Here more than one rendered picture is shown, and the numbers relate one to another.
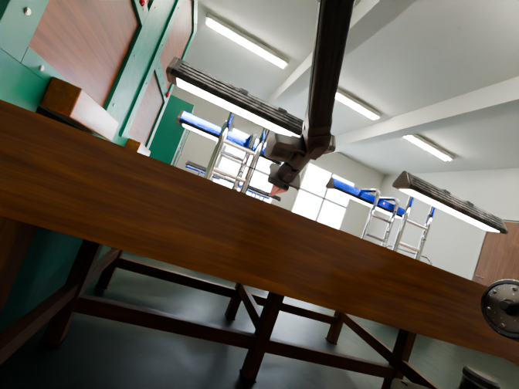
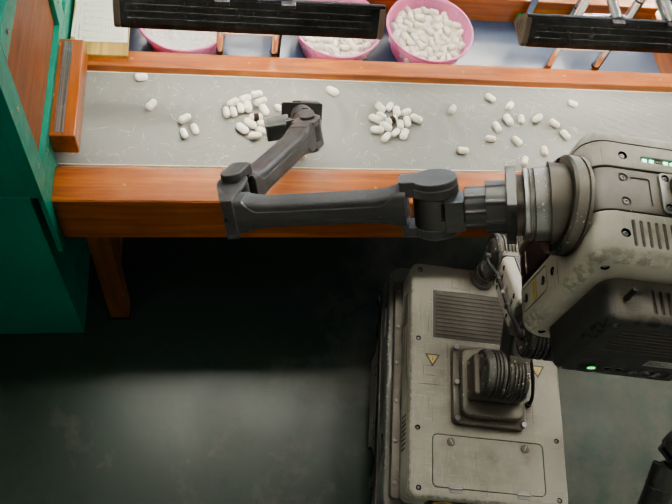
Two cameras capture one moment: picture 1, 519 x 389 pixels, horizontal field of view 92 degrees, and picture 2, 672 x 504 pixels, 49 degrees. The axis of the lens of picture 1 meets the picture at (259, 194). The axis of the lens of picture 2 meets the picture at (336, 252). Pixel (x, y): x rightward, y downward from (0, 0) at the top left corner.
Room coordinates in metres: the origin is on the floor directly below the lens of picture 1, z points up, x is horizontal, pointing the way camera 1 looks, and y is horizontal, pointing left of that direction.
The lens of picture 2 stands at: (-0.41, -0.12, 2.35)
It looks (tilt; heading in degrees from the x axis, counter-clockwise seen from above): 61 degrees down; 354
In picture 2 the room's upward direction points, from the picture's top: 18 degrees clockwise
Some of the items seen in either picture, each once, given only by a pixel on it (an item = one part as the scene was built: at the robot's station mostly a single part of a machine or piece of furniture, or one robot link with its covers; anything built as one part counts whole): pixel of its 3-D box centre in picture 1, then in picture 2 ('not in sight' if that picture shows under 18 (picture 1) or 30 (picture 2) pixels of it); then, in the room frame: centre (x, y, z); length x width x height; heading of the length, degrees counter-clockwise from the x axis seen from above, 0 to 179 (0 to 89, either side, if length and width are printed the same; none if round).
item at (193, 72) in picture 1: (258, 109); (252, 10); (0.85, 0.11, 1.08); 0.62 x 0.08 x 0.07; 105
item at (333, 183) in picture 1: (368, 198); not in sight; (1.64, -0.69, 1.08); 0.62 x 0.08 x 0.07; 105
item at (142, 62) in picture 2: not in sight; (394, 81); (1.08, -0.28, 0.71); 1.81 x 0.05 x 0.11; 105
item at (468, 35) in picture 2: not in sight; (426, 38); (1.26, -0.35, 0.72); 0.27 x 0.27 x 0.10
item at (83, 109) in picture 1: (88, 115); (69, 94); (0.68, 0.52, 0.83); 0.30 x 0.06 x 0.07; 15
